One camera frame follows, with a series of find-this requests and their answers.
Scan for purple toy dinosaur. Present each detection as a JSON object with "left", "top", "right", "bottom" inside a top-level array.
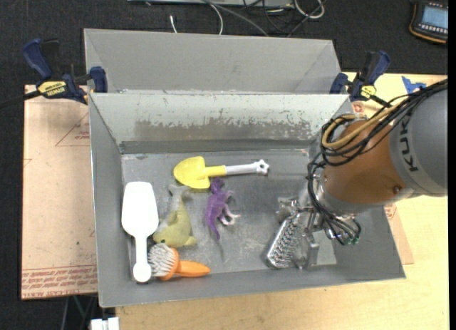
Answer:
[{"left": 203, "top": 177, "right": 242, "bottom": 242}]

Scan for white plastic scoop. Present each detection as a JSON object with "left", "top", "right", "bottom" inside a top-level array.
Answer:
[{"left": 120, "top": 180, "right": 160, "bottom": 284}]

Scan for orange brush white bristles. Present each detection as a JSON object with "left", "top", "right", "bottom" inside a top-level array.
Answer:
[{"left": 147, "top": 243, "right": 212, "bottom": 282}]

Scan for yellow toy shovel white handle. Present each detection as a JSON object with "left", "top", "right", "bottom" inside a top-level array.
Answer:
[{"left": 172, "top": 155, "right": 270, "bottom": 190}]

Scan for yellow plush dolphin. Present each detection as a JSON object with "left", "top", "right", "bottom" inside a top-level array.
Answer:
[{"left": 152, "top": 183, "right": 198, "bottom": 248}]

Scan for grey metal bin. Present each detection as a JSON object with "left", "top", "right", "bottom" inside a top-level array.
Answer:
[{"left": 83, "top": 28, "right": 407, "bottom": 309}]

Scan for brown cardboard board red print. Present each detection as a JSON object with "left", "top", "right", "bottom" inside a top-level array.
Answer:
[{"left": 20, "top": 84, "right": 415, "bottom": 301}]

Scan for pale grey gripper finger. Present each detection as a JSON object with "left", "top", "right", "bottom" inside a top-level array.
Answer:
[
  {"left": 294, "top": 230, "right": 309, "bottom": 270},
  {"left": 305, "top": 229, "right": 321, "bottom": 269}
]

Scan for shiny metal grater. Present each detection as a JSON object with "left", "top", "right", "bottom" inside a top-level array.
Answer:
[{"left": 262, "top": 212, "right": 304, "bottom": 270}]

